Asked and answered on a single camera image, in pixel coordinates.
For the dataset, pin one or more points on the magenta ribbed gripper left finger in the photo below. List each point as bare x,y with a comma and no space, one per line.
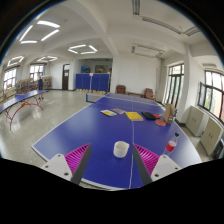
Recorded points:
71,166

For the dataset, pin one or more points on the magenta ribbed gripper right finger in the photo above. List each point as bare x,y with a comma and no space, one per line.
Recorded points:
151,166

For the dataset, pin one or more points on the clear bottle with red drink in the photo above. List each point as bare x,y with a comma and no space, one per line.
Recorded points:
172,143

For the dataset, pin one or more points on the white ceramic cup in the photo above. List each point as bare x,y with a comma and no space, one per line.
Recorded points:
120,149

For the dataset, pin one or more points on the red table tennis paddle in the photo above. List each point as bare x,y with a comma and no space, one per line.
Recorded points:
160,122

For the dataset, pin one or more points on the black paddle case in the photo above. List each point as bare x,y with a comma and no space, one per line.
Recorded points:
148,115

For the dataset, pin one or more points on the brown paper bag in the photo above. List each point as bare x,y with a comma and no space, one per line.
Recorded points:
169,113

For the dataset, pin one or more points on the yellow book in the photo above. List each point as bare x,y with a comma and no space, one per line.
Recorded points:
134,116

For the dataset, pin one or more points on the blue table tennis table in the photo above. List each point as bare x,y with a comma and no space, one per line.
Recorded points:
91,125

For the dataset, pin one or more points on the beige cabinet far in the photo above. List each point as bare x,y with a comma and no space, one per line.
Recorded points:
196,121

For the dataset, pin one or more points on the beige cabinet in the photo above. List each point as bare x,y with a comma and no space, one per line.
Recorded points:
211,136
196,121

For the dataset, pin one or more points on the grey patterned booklet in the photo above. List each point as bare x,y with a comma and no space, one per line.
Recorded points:
117,110

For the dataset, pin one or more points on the colourful flat book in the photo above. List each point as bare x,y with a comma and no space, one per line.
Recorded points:
108,113

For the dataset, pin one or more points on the beige cabinet near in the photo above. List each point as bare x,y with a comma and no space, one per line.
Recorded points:
211,136

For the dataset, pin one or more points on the brown armchair left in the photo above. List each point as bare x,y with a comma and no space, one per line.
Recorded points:
120,89

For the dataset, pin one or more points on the red-legged blue table left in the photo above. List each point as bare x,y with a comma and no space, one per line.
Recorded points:
32,98

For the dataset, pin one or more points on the bookshelf with books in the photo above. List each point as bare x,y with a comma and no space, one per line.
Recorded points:
27,85

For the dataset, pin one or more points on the blue folded table backdrop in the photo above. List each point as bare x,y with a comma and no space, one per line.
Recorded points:
95,81

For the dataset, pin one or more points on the dark wooden door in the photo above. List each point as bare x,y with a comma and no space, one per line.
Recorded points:
65,76

